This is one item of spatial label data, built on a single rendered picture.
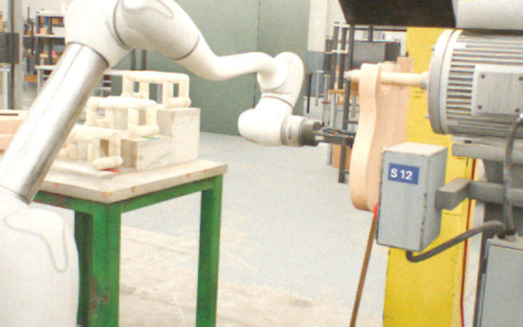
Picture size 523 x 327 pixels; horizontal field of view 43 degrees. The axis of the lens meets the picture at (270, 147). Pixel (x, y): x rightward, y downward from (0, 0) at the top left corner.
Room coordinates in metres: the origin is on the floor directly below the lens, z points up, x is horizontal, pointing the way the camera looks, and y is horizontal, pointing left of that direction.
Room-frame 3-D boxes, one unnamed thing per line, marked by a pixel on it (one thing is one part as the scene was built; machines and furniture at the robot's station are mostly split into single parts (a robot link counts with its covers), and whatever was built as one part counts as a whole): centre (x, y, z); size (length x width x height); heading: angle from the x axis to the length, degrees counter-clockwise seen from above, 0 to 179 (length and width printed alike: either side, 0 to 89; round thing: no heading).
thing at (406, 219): (1.34, -0.38, 0.99); 0.24 x 0.21 x 0.26; 63
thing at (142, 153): (2.02, 0.47, 0.98); 0.27 x 0.16 x 0.09; 62
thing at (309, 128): (1.85, -0.14, 1.08); 0.09 x 0.08 x 0.07; 63
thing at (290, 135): (1.88, -0.07, 1.08); 0.09 x 0.06 x 0.09; 153
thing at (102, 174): (1.89, 0.54, 0.94); 0.27 x 0.15 x 0.01; 62
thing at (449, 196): (1.40, -0.41, 1.02); 0.19 x 0.04 x 0.04; 153
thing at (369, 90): (1.65, -0.25, 1.24); 0.07 x 0.04 x 0.09; 153
